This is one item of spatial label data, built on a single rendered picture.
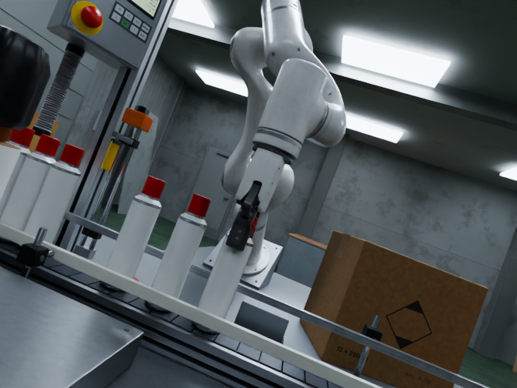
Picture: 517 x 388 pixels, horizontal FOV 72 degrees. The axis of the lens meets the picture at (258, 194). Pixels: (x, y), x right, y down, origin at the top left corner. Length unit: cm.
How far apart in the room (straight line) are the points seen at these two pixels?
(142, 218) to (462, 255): 838
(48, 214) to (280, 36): 54
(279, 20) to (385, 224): 781
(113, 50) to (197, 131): 858
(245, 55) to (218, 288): 64
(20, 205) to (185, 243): 31
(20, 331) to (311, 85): 52
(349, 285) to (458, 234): 801
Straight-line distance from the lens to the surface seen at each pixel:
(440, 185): 876
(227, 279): 61
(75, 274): 71
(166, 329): 62
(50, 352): 47
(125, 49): 87
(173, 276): 63
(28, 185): 76
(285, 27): 77
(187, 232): 62
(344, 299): 81
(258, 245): 129
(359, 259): 80
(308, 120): 62
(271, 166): 57
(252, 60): 103
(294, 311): 66
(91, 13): 81
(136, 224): 65
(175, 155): 946
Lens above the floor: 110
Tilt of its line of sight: 2 degrees up
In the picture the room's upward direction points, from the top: 21 degrees clockwise
